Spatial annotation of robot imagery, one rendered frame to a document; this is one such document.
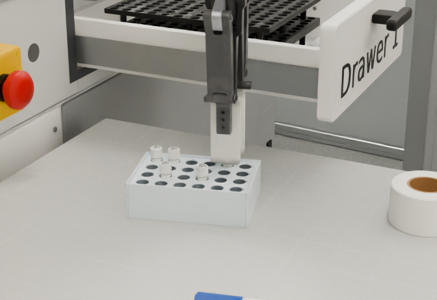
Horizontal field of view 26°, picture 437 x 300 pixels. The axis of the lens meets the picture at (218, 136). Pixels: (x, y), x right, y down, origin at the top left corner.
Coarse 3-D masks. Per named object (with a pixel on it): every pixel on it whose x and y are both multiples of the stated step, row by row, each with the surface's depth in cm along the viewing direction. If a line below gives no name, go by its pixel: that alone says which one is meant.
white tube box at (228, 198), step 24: (144, 168) 98; (192, 168) 98; (216, 168) 98; (240, 168) 98; (144, 192) 94; (168, 192) 93; (192, 192) 93; (216, 192) 92; (240, 192) 92; (144, 216) 95; (168, 216) 94; (192, 216) 94; (216, 216) 93; (240, 216) 93
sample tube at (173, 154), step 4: (168, 148) 99; (172, 148) 99; (176, 148) 99; (168, 152) 99; (172, 152) 99; (176, 152) 99; (168, 156) 99; (172, 156) 99; (176, 156) 99; (172, 160) 99; (176, 160) 99
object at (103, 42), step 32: (352, 0) 125; (96, 32) 115; (128, 32) 113; (160, 32) 111; (192, 32) 110; (96, 64) 116; (128, 64) 114; (160, 64) 112; (192, 64) 110; (256, 64) 107; (288, 64) 105; (288, 96) 106
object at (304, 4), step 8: (304, 0) 122; (312, 0) 122; (320, 0) 124; (288, 8) 118; (296, 8) 118; (304, 8) 119; (272, 16) 114; (280, 16) 114; (288, 16) 114; (264, 24) 111; (272, 24) 111; (280, 24) 112; (264, 32) 109
